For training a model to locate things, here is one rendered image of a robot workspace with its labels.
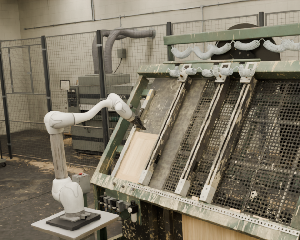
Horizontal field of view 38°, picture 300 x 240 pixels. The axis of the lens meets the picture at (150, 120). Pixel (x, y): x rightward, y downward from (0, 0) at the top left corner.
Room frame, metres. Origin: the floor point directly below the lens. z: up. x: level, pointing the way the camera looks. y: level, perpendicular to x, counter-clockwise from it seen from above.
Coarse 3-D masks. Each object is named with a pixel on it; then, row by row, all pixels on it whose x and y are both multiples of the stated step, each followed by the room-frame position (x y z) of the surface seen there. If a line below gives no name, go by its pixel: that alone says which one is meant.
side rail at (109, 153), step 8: (144, 80) 4.58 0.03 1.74; (136, 88) 4.51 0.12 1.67; (144, 88) 4.58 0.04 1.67; (136, 96) 4.50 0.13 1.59; (128, 104) 4.45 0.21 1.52; (136, 104) 4.49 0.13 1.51; (120, 120) 4.38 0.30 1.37; (120, 128) 4.35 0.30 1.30; (112, 136) 4.32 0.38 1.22; (120, 136) 4.34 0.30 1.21; (112, 144) 4.27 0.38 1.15; (104, 152) 4.25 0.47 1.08; (112, 152) 4.27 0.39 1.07; (104, 160) 4.20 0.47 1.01; (112, 160) 4.26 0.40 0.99; (96, 168) 4.20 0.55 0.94; (104, 168) 4.19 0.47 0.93
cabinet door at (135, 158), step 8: (136, 136) 4.12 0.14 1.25; (144, 136) 4.04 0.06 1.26; (152, 136) 3.97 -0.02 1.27; (136, 144) 4.06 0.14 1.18; (144, 144) 3.98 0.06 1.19; (152, 144) 3.91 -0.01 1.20; (128, 152) 4.06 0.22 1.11; (136, 152) 3.99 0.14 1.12; (144, 152) 3.92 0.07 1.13; (128, 160) 4.00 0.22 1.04; (136, 160) 3.93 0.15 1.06; (144, 160) 3.86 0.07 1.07; (120, 168) 4.01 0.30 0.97; (128, 168) 3.94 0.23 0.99; (136, 168) 3.87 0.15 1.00; (120, 176) 3.94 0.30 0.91; (128, 176) 3.87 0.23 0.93; (136, 176) 3.81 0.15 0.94
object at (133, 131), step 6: (150, 96) 4.31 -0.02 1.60; (144, 102) 4.30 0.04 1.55; (144, 108) 4.25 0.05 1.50; (144, 114) 4.25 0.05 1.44; (132, 132) 4.16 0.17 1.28; (132, 138) 4.13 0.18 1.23; (126, 144) 4.12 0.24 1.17; (126, 150) 4.08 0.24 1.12; (120, 156) 4.07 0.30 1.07; (120, 162) 4.03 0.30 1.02; (114, 168) 4.03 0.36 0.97; (114, 174) 3.98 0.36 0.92
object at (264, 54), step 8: (240, 24) 4.16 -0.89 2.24; (248, 24) 4.10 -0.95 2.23; (240, 40) 4.17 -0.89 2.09; (248, 40) 4.10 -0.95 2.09; (272, 40) 3.91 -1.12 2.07; (232, 48) 4.24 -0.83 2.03; (256, 48) 4.04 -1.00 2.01; (264, 48) 3.97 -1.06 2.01; (216, 56) 4.39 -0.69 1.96; (224, 56) 4.31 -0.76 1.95; (232, 56) 4.23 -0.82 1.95; (240, 56) 4.16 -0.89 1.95; (248, 56) 4.09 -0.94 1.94; (256, 56) 4.04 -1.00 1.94; (264, 56) 3.97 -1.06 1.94; (272, 56) 3.91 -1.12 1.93; (272, 88) 3.91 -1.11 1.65
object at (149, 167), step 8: (176, 64) 3.97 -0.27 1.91; (184, 64) 4.12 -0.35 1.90; (176, 72) 3.96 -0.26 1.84; (184, 72) 4.05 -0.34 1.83; (184, 80) 3.98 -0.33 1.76; (184, 88) 4.01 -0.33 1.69; (176, 96) 3.99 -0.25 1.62; (184, 96) 4.00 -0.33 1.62; (176, 104) 3.93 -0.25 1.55; (168, 112) 3.93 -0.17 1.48; (176, 112) 3.93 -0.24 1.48; (168, 120) 3.87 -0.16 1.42; (168, 128) 3.85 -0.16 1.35; (160, 136) 3.82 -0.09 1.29; (168, 136) 3.85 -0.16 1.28; (160, 144) 3.79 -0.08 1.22; (152, 152) 3.77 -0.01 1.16; (160, 152) 3.78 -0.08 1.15; (152, 160) 3.72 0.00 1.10; (144, 168) 3.72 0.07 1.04; (152, 168) 3.71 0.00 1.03; (144, 176) 3.66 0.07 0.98; (144, 184) 3.64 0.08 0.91
